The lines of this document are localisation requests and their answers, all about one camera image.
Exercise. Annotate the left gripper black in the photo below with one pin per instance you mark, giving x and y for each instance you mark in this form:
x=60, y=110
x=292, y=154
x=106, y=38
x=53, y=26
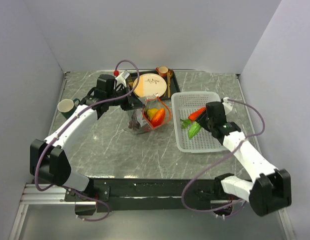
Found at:
x=132, y=102

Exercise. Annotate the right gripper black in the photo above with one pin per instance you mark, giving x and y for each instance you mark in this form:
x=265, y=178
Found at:
x=201, y=120

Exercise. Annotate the orange carrot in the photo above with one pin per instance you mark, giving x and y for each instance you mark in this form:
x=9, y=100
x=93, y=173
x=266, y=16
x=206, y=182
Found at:
x=192, y=117

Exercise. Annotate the green cucumber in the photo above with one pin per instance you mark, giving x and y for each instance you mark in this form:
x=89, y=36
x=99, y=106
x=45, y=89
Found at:
x=193, y=130

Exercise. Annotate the yellow pear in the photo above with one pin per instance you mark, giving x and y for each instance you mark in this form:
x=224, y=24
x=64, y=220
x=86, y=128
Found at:
x=151, y=113

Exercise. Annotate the dark purple grapes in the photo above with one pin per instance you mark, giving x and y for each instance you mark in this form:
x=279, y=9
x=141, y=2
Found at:
x=136, y=121

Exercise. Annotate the clear zip bag orange zipper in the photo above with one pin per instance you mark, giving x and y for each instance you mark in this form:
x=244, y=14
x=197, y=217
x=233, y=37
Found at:
x=150, y=103

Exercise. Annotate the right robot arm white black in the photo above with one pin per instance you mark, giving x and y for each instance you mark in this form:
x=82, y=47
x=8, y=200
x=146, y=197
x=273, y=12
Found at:
x=269, y=188

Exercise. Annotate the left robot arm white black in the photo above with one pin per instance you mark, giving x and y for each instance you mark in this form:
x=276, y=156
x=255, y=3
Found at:
x=48, y=157

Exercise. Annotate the cream orange plate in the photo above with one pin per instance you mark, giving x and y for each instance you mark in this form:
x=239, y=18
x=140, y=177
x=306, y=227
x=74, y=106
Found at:
x=150, y=84

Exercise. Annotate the white plastic basket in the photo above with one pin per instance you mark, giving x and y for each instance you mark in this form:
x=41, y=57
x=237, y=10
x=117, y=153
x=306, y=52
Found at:
x=184, y=104

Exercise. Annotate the black serving tray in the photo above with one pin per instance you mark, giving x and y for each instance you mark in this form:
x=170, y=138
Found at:
x=174, y=84

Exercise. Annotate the orange ceramic cup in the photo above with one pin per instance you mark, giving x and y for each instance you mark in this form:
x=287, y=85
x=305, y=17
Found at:
x=162, y=71

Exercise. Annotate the gold knife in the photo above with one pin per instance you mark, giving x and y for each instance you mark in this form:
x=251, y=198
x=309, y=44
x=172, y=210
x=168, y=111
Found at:
x=168, y=85

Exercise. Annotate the gold spoon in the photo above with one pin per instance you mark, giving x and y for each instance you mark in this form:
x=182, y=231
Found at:
x=171, y=75

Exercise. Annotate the green mug white inside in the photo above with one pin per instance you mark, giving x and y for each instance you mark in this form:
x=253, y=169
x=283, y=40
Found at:
x=67, y=107

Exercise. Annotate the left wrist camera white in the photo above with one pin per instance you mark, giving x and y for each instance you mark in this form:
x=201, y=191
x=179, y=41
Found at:
x=122, y=78

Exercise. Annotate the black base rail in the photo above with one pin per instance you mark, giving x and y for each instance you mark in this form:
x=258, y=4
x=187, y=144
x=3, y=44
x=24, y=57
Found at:
x=127, y=194

